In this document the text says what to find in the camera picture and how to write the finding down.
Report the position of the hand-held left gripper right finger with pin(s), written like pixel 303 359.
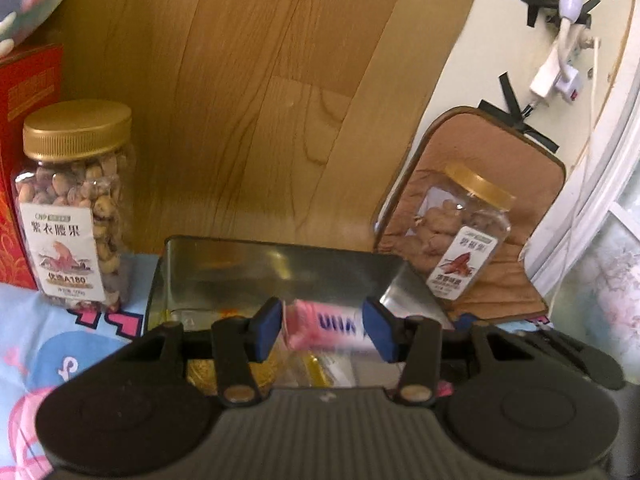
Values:
pixel 380 332

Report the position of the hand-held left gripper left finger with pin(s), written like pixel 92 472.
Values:
pixel 265 332

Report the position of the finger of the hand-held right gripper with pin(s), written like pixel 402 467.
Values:
pixel 585 357

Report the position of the pink snack packet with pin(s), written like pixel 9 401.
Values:
pixel 325 330

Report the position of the metal tin box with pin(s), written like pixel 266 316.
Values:
pixel 280 275

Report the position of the yellow snack packet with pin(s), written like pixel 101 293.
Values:
pixel 322 370

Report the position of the gold foil coin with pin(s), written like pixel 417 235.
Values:
pixel 200 372

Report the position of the floral curtain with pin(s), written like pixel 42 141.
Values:
pixel 610 280

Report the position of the pecan jar with gold lid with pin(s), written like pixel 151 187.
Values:
pixel 460 240

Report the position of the brown quilted cushion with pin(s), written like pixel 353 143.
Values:
pixel 505 160

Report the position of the cashew jar with gold lid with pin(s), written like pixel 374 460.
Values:
pixel 70 230

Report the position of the printed blue blanket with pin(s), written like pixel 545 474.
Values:
pixel 35 325

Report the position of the wooden headboard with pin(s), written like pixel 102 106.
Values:
pixel 250 100

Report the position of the white charger plug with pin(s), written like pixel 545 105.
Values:
pixel 546 77

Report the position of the red gift box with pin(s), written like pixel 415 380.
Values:
pixel 20 135

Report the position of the white window frame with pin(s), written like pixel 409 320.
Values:
pixel 600 195

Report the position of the white adapter with red switch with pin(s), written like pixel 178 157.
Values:
pixel 572 87

